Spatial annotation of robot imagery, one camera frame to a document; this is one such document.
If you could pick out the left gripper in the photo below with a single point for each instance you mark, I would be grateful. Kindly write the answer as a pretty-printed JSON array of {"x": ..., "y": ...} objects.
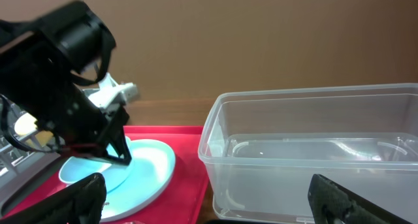
[{"x": 34, "y": 78}]

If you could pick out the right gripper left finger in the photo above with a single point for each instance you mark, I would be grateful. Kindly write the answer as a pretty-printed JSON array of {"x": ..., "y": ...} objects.
[{"x": 79, "y": 203}]

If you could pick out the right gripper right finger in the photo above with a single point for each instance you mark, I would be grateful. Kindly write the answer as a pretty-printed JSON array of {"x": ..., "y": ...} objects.
[{"x": 332, "y": 203}]

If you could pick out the light blue small bowl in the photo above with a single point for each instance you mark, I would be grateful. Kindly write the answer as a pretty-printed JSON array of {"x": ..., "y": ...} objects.
[{"x": 75, "y": 169}]

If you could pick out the yellow plastic cup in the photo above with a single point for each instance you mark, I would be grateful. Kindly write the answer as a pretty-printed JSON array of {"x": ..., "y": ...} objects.
[{"x": 25, "y": 125}]

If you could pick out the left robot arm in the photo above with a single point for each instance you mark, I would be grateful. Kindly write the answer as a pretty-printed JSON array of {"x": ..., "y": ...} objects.
[{"x": 78, "y": 36}]

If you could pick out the light blue plate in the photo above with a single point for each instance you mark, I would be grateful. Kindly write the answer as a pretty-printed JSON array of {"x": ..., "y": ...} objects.
[{"x": 151, "y": 174}]

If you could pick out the clear plastic bin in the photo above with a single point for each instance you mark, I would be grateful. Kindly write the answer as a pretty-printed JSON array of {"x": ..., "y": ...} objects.
[{"x": 261, "y": 149}]

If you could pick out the red plastic tray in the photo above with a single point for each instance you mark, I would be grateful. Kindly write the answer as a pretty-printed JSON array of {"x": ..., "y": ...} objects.
[{"x": 181, "y": 200}]

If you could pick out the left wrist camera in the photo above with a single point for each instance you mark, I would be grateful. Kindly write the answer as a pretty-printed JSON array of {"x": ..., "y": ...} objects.
[{"x": 110, "y": 92}]

